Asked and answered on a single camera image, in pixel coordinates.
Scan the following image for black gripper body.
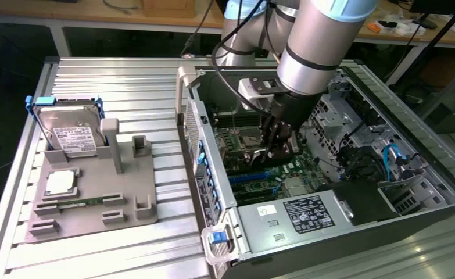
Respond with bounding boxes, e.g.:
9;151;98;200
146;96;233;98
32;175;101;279
269;91;324;131

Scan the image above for blue expansion slot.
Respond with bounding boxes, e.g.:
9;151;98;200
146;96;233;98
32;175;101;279
226;171;272;184

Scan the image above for cpu socket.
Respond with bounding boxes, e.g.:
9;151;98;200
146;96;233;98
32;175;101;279
237;133;264;149

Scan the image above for silver drive cage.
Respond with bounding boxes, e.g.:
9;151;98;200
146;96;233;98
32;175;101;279
308;92;367;163

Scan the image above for green motherboard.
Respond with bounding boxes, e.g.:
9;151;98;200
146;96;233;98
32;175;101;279
210;110;328;204

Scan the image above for silver chipset heatsink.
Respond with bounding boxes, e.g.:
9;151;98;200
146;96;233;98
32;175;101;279
282;178;314;198

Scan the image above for black plastic cover box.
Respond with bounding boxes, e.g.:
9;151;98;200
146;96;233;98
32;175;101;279
314;181;400;226

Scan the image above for silver power supply unit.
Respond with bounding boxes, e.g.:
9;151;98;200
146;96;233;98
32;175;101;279
236;190;356;253

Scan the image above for wooden desk with clutter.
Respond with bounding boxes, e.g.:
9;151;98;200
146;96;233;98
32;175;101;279
356;0;455;85

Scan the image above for black and white device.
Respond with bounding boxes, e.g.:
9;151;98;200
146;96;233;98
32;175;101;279
376;19;425;36

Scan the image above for grey metal stand leg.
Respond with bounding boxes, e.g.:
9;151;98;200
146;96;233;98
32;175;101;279
419;56;455;120

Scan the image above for black tripod leg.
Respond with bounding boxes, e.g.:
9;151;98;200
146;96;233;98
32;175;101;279
381;0;455;87

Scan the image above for open black pc case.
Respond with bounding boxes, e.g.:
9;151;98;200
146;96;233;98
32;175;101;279
174;65;455;279

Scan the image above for brown cardboard box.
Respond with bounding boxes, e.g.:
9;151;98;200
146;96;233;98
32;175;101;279
424;48;455;88

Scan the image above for black monitor with stand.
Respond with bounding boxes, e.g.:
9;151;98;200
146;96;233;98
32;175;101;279
408;0;451;30

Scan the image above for hard disk with blue carrier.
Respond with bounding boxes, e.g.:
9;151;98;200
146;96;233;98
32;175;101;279
25;95;108;159

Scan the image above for grey parts rack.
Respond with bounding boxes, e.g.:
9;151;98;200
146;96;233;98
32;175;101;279
24;117;158;242

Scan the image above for green ram stick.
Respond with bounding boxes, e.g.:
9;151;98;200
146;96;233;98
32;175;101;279
58;197;106;208

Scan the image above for silver cpu chip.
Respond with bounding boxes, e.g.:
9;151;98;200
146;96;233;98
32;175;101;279
44;170;77;196

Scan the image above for wooden desk white legs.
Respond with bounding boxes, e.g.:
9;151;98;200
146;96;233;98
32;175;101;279
0;0;224;56

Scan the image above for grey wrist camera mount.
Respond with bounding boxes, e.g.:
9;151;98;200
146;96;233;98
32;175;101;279
237;77;289;111

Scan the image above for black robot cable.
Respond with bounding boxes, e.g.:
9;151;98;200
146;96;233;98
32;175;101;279
209;0;280;117

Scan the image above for black wire bundle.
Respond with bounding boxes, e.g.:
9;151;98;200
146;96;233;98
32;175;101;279
337;145;383;183

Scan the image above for blue sata wire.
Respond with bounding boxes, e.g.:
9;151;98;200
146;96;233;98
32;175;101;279
380;143;408;183

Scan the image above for thin cable with metal plug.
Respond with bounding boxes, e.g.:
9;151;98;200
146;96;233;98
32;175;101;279
180;0;216;59

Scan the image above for silver disk bay bracket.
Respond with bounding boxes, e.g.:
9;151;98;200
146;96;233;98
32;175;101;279
377;174;437;216

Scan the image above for clear case handle blue latch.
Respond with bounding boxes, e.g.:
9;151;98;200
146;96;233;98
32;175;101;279
201;225;237;266

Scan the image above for grey coiled cable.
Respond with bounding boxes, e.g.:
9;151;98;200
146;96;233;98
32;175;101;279
101;0;140;9

